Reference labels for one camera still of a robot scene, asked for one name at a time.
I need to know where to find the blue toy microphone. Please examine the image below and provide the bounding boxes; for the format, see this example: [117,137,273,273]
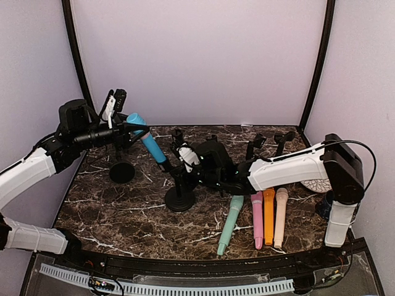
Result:
[127,113,167,163]

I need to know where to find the mint green toy microphone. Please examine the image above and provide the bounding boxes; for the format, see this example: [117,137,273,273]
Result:
[217,195,244,256]

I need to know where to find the black stand with blue microphone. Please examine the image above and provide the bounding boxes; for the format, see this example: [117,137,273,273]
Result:
[157,159,195,212]

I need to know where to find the black stand with purple microphone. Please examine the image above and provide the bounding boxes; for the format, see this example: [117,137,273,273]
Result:
[109,146,136,184]

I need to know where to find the pink toy microphone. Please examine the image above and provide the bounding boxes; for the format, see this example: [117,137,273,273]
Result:
[251,191,264,250]

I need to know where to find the orange toy microphone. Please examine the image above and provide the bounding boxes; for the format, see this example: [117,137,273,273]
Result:
[263,187,275,245]

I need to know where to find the black stand with orange microphone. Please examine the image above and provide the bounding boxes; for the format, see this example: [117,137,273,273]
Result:
[246,133,267,162]

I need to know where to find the beige toy microphone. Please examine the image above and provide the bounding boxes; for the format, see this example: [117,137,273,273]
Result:
[273,187,288,249]

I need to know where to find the black stand for beige microphone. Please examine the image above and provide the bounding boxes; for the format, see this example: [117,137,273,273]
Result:
[274,131,296,157]

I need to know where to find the black stand with green microphone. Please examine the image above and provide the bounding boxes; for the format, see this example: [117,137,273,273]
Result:
[172,128,185,147]

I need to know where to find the black stand with pink microphone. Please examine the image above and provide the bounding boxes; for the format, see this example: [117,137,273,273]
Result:
[206,134,218,144]

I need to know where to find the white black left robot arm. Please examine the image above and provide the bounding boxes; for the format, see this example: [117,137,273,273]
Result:
[1,99,149,269]

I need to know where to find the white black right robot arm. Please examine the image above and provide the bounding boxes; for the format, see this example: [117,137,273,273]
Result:
[170,129,370,268]

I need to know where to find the white floral plate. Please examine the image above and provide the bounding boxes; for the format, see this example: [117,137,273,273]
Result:
[301,179,332,194]

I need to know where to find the dark blue mug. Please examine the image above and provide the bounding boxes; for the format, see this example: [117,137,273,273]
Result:
[315,190,334,221]

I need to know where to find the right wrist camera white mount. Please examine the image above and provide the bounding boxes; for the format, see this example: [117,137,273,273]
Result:
[170,141,200,173]

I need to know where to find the black aluminium rail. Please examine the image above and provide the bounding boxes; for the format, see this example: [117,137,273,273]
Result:
[37,238,367,279]

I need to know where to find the black left corner post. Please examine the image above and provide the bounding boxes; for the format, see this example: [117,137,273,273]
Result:
[61,0,94,108]

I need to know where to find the black corner post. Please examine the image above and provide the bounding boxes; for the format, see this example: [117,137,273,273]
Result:
[61,0,94,108]
[298,0,336,133]

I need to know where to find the white slotted cable duct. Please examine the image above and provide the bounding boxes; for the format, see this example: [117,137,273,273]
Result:
[39,263,294,295]

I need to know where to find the black right corner post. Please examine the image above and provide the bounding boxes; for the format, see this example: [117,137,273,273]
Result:
[298,0,336,133]

